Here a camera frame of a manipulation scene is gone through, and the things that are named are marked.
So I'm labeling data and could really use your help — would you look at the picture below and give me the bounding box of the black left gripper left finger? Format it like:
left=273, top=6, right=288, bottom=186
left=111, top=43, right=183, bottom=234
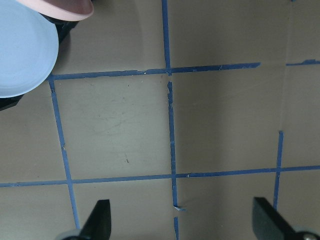
left=56, top=199, right=112, bottom=240

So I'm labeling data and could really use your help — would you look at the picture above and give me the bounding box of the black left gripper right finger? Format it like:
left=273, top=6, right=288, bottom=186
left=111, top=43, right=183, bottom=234
left=252, top=196, right=320, bottom=240

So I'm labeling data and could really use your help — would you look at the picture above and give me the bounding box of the blue round plate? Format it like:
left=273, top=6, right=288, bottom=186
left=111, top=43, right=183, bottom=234
left=0, top=0, right=59, bottom=98

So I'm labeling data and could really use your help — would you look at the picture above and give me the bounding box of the pink round plate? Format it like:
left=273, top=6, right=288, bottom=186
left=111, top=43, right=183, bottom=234
left=18, top=0, right=94, bottom=22

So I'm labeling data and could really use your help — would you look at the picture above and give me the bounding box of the black dish rack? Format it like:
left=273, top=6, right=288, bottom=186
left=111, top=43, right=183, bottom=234
left=0, top=14, right=79, bottom=111

